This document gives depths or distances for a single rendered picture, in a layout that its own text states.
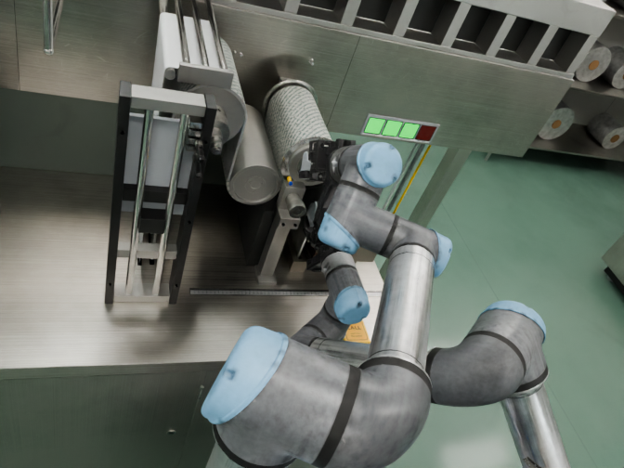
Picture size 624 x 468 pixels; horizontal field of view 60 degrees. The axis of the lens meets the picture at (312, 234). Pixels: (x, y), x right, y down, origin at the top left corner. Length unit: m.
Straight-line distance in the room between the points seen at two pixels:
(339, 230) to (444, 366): 0.28
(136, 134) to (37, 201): 0.57
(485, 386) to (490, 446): 1.71
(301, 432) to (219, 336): 0.72
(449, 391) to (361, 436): 0.37
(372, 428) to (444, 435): 1.95
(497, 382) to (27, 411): 1.02
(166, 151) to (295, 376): 0.60
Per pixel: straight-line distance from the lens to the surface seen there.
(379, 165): 0.89
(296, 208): 1.20
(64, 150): 1.60
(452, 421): 2.59
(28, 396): 1.37
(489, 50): 1.69
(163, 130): 1.02
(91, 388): 1.35
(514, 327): 1.00
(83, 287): 1.34
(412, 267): 0.82
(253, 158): 1.23
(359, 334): 1.37
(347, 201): 0.89
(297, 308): 1.39
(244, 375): 0.58
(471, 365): 0.93
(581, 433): 3.01
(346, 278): 1.16
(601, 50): 4.70
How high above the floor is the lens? 1.93
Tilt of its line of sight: 40 degrees down
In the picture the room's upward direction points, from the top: 22 degrees clockwise
